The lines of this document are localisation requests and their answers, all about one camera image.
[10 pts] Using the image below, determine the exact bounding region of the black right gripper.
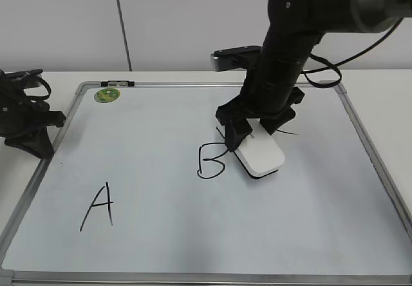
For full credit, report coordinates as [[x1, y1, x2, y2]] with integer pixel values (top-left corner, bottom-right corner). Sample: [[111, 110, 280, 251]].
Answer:
[[216, 86, 304, 152]]

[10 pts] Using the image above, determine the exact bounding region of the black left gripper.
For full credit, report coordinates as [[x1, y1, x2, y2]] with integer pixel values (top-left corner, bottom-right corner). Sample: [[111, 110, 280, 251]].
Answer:
[[1, 69, 66, 159]]

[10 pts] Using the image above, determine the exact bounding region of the white rectangular board eraser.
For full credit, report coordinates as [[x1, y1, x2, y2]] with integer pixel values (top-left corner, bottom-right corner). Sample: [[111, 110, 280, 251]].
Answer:
[[234, 119, 285, 180]]

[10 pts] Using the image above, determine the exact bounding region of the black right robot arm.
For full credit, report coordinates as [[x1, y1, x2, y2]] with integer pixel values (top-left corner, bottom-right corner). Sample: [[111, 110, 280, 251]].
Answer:
[[211, 0, 411, 151]]

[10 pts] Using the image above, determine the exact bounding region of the round green magnet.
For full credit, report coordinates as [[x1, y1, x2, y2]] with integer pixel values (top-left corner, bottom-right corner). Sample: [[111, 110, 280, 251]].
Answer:
[[94, 88, 120, 104]]

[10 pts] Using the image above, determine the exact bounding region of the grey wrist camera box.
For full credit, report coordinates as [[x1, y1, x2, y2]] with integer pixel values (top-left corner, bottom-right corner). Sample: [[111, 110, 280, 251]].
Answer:
[[211, 46, 261, 72]]

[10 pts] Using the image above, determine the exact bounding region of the black hanging clip on frame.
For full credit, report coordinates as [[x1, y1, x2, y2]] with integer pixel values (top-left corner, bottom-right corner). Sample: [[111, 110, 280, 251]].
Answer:
[[100, 81, 135, 87]]

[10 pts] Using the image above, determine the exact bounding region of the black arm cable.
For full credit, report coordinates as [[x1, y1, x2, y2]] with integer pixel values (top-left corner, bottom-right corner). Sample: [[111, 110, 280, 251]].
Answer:
[[297, 18, 403, 90]]

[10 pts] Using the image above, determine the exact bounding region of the white board with grey frame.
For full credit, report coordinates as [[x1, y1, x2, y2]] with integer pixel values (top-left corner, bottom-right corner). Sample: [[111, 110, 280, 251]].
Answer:
[[1, 82, 411, 285]]

